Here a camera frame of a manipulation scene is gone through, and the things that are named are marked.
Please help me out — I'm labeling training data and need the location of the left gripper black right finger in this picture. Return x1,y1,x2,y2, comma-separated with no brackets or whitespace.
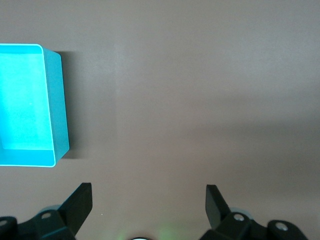
199,184,307,240

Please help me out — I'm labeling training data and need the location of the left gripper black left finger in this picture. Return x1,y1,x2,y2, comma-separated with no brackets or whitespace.
0,182,93,240

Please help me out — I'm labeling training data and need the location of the turquoise plastic bin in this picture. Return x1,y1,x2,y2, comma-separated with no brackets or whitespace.
0,43,70,168

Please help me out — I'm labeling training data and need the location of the brown table mat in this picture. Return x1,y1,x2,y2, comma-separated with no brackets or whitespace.
0,0,320,240

